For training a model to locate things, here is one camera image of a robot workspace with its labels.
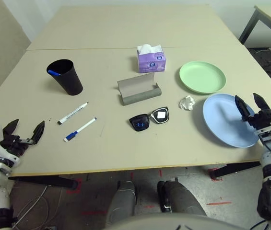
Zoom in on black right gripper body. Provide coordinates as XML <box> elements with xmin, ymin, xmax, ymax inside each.
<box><xmin>242</xmin><ymin>109</ymin><xmax>271</xmax><ymax>131</ymax></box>

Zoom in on black sunglasses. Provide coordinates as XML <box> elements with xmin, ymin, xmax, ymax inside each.
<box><xmin>129</xmin><ymin>106</ymin><xmax>169</xmax><ymax>132</ymax></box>

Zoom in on white marker black cap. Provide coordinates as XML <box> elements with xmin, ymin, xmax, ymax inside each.
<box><xmin>58</xmin><ymin>102</ymin><xmax>89</xmax><ymax>125</ymax></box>

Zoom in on white marker blue cap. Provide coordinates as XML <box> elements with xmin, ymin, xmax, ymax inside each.
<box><xmin>63</xmin><ymin>117</ymin><xmax>97</xmax><ymax>143</ymax></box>

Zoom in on black tapered cup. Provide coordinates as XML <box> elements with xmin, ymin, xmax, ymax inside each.
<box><xmin>46</xmin><ymin>59</ymin><xmax>83</xmax><ymax>96</ymax></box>

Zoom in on grey right robot leg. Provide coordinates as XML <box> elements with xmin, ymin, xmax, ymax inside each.
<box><xmin>157</xmin><ymin>180</ymin><xmax>208</xmax><ymax>216</ymax></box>

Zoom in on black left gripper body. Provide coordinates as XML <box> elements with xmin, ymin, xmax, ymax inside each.
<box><xmin>0</xmin><ymin>134</ymin><xmax>34</xmax><ymax>157</ymax></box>

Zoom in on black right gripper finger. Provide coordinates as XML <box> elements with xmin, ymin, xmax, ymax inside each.
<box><xmin>235</xmin><ymin>95</ymin><xmax>256</xmax><ymax>118</ymax></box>
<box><xmin>253</xmin><ymin>92</ymin><xmax>270</xmax><ymax>112</ymax></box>

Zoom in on white floor cable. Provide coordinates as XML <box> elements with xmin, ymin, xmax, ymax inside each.
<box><xmin>12</xmin><ymin>185</ymin><xmax>64</xmax><ymax>228</ymax></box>

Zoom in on grey glasses case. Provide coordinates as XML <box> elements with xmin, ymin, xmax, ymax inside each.
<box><xmin>117</xmin><ymin>72</ymin><xmax>162</xmax><ymax>106</ymax></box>

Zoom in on green plastic plate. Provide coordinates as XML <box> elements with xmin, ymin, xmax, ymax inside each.
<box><xmin>179</xmin><ymin>61</ymin><xmax>227</xmax><ymax>94</ymax></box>

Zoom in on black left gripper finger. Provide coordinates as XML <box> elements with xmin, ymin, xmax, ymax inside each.
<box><xmin>2</xmin><ymin>119</ymin><xmax>20</xmax><ymax>138</ymax></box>
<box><xmin>28</xmin><ymin>120</ymin><xmax>46</xmax><ymax>145</ymax></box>

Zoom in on white tissue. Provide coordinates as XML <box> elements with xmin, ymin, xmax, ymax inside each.
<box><xmin>178</xmin><ymin>95</ymin><xmax>196</xmax><ymax>111</ymax></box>

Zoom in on grey robot torso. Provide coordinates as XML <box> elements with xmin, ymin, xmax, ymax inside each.
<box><xmin>106</xmin><ymin>214</ymin><xmax>246</xmax><ymax>230</ymax></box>

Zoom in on blue plastic plate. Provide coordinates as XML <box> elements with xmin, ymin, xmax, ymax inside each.
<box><xmin>202</xmin><ymin>93</ymin><xmax>262</xmax><ymax>148</ymax></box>

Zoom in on grey robot leg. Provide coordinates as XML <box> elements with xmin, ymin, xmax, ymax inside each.
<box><xmin>157</xmin><ymin>180</ymin><xmax>208</xmax><ymax>216</ymax></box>
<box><xmin>105</xmin><ymin>181</ymin><xmax>138</xmax><ymax>226</ymax></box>

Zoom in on grey left robot leg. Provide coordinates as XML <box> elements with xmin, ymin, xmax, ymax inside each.
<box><xmin>105</xmin><ymin>181</ymin><xmax>138</xmax><ymax>226</ymax></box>

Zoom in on red floor tape corner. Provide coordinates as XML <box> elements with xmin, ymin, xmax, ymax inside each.
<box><xmin>67</xmin><ymin>178</ymin><xmax>82</xmax><ymax>194</ymax></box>
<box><xmin>208</xmin><ymin>167</ymin><xmax>224</xmax><ymax>182</ymax></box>

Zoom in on purple tissue box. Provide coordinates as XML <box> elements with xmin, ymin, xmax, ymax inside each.
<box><xmin>136</xmin><ymin>44</ymin><xmax>167</xmax><ymax>74</ymax></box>

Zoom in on black table foot bar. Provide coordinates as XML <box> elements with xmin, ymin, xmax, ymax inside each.
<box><xmin>8</xmin><ymin>176</ymin><xmax>78</xmax><ymax>189</ymax></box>
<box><xmin>209</xmin><ymin>161</ymin><xmax>262</xmax><ymax>180</ymax></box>

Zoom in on red floor tape strip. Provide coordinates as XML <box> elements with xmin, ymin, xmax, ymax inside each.
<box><xmin>206</xmin><ymin>201</ymin><xmax>232</xmax><ymax>206</ymax></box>

